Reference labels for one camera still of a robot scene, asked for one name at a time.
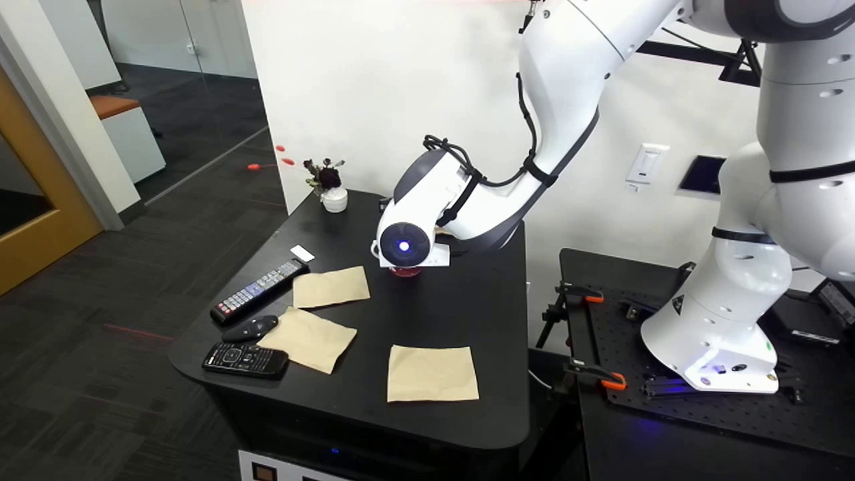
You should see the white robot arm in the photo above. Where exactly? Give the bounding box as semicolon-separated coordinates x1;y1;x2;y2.
370;0;855;394

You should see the red cup white interior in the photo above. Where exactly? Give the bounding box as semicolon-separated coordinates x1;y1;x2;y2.
392;266;423;281

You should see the cream napkin beside cup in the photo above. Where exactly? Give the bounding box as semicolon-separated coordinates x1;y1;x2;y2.
294;266;370;307

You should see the white vase with flowers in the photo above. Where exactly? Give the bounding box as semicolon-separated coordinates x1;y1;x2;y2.
304;156;348;214

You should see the small white label sticker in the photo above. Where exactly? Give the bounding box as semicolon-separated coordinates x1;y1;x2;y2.
292;245;316;265

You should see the cream napkin near easel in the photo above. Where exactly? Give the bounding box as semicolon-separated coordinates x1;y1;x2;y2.
386;343;479;404

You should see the cream napkin near calculator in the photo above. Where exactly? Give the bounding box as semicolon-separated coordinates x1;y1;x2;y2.
260;307;356;374

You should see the orange clamp upper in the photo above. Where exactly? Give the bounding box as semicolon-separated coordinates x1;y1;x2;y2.
536;282;606;346

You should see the orange clamp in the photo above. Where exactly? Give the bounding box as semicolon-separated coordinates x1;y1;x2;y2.
536;282;606;346
528;350;628;394

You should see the long black remote control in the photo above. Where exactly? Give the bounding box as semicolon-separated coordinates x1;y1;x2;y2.
210;259;308;325

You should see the small black remote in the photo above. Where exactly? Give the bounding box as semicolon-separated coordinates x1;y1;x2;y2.
221;315;277;343

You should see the black calculator remote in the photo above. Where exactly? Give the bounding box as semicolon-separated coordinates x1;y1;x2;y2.
202;342;288;378

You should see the orange clamp lower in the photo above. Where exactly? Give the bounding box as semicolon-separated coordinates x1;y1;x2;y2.
528;350;628;394

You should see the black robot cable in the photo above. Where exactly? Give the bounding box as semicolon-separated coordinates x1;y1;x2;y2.
420;0;560;191

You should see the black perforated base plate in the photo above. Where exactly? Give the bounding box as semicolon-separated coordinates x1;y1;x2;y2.
559;245;855;456

